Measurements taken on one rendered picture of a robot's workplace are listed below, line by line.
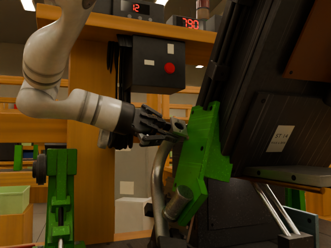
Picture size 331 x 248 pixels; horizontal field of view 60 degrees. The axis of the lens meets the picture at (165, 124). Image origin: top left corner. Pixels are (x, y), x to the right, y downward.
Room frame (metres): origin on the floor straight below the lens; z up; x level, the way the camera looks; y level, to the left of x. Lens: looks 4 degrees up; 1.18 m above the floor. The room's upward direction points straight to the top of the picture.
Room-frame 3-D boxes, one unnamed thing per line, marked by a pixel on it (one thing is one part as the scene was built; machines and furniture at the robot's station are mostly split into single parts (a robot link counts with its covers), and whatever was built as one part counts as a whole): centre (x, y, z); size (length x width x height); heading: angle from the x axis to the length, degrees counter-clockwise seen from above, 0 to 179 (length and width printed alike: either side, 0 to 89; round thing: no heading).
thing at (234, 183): (0.91, -0.19, 1.07); 0.30 x 0.18 x 0.34; 111
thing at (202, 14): (1.06, -0.14, 1.67); 0.05 x 0.05 x 0.05
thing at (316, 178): (0.68, -0.25, 1.11); 0.39 x 0.16 x 0.03; 21
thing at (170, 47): (0.89, 0.04, 1.42); 0.17 x 0.12 x 0.15; 111
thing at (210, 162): (0.66, -0.10, 1.17); 0.13 x 0.12 x 0.20; 111
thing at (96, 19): (0.98, -0.05, 1.52); 0.90 x 0.25 x 0.04; 111
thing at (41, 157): (0.70, 0.31, 1.12); 0.07 x 0.03 x 0.08; 21
